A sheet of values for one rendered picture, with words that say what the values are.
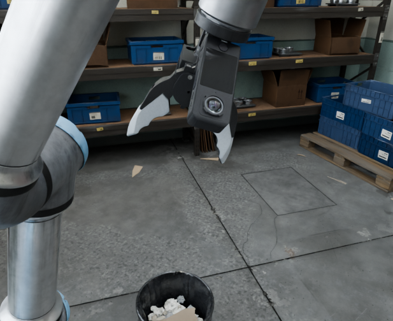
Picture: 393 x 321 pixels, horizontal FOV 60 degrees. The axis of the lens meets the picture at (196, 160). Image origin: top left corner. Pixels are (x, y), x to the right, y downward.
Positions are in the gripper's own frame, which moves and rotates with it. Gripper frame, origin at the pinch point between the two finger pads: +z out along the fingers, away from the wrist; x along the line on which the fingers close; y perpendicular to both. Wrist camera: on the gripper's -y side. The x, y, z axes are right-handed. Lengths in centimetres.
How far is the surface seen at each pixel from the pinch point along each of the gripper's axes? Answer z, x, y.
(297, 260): 130, -120, 100
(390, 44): 27, -255, 371
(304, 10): 21, -122, 324
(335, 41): 40, -177, 340
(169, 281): 111, -29, 51
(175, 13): 57, 0, 286
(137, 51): 100, 24, 278
